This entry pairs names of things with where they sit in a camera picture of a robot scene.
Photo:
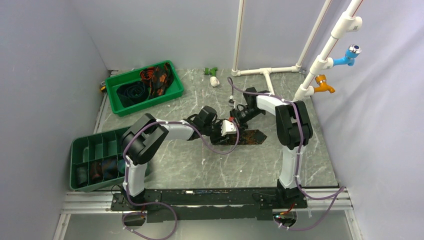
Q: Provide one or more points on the rolled dark red tie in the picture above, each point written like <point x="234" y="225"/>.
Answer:
<point x="95" y="172"/>

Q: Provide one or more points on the rolled black tie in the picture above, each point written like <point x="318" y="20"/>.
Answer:
<point x="81" y="176"/>

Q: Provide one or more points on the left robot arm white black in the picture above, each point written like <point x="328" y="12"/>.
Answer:
<point x="143" y="139"/>

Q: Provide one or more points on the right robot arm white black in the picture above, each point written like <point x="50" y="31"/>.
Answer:
<point x="293" y="129"/>

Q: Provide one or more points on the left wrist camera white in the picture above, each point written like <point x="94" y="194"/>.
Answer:
<point x="228" y="127"/>

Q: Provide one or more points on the rolled navy plaid tie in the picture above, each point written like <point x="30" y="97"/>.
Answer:
<point x="109" y="168"/>

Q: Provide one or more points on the yellow clamp at table edge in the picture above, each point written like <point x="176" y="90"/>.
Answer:
<point x="103" y="88"/>

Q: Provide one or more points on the brown patterned necktie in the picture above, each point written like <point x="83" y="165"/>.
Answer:
<point x="246" y="137"/>

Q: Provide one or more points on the blue faucet tap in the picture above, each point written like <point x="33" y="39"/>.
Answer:
<point x="351" y="53"/>

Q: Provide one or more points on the green open tray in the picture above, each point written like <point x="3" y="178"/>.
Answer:
<point x="112" y="83"/>

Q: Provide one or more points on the orange faucet tap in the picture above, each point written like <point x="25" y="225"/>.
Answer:
<point x="321" y="80"/>

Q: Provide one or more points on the white pvc pipe frame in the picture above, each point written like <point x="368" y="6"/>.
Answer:
<point x="347" y="22"/>

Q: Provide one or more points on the dark teal tie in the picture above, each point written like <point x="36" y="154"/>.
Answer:
<point x="133" y="93"/>

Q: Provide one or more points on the aluminium rail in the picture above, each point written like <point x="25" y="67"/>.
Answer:
<point x="103" y="202"/>

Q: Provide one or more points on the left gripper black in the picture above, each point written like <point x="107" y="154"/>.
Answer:
<point x="219" y="139"/>

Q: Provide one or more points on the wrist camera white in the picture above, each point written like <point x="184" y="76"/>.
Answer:
<point x="228" y="127"/>
<point x="231" y="101"/>

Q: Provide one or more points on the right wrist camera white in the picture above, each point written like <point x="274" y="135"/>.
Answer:
<point x="231" y="101"/>

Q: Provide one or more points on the white pipe fitting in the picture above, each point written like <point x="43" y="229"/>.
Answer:
<point x="214" y="82"/>

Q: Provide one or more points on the orange black tie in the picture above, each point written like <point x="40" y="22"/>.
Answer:
<point x="158" y="79"/>

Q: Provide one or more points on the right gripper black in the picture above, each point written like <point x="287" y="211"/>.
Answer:
<point x="234" y="113"/>

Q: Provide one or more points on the rolled dark green tie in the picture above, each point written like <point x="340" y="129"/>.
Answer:
<point x="121" y="166"/>

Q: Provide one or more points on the green pipe fitting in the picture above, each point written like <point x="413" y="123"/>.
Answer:
<point x="210" y="71"/>

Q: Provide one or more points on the green compartment organizer tray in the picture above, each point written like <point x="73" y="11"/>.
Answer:
<point x="96" y="148"/>

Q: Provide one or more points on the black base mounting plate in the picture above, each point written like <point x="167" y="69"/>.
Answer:
<point x="260" y="203"/>

